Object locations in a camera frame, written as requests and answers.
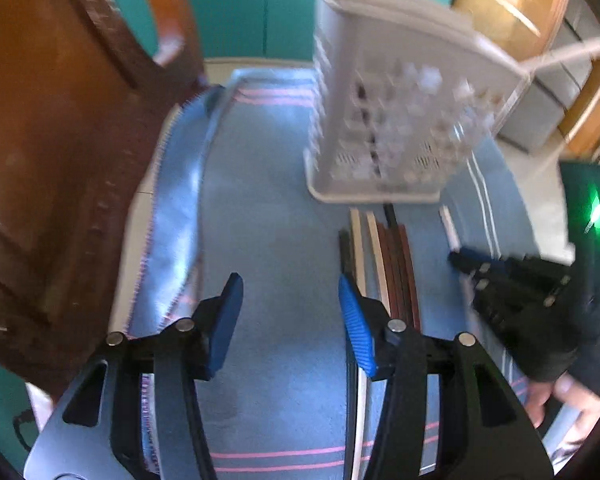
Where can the person's right hand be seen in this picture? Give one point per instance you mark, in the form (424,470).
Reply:
(540,405)

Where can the grey perforated utensil basket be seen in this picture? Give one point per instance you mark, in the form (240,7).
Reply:
(380,85)

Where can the wooden framed glass door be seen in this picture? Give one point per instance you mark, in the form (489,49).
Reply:
(510,20)

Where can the cream chopstick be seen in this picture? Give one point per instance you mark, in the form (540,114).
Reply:
(377,255)
(565,53)

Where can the blue striped towel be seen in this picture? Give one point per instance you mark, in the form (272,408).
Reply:
(280,185)

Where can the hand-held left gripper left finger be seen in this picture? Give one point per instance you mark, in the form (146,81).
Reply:
(227,320)

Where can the white chopstick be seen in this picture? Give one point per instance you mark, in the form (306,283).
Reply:
(449,227)

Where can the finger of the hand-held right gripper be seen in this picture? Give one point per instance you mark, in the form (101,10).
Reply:
(480,261)
(497,302)

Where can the grey refrigerator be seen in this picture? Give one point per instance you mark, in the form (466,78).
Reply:
(535,105)

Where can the wooden doorway frame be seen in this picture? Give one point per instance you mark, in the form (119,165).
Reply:
(592,110)

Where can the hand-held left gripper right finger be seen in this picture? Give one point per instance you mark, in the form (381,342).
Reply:
(357,330)

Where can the teal cabinet row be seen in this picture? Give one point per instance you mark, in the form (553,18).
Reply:
(0,410)

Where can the carved wooden chair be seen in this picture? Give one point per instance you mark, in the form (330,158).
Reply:
(55,135)

